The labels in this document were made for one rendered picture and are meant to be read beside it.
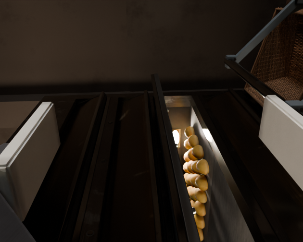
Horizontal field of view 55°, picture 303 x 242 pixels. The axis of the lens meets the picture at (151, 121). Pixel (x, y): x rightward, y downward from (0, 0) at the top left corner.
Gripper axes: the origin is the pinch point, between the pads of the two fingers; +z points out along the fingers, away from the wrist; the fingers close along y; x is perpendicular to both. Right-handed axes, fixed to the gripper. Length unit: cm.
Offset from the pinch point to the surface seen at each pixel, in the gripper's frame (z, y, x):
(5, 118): 271, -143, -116
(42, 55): 289, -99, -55
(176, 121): 154, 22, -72
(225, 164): 78, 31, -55
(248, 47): 91, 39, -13
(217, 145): 91, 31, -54
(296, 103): 43, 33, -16
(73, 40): 288, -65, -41
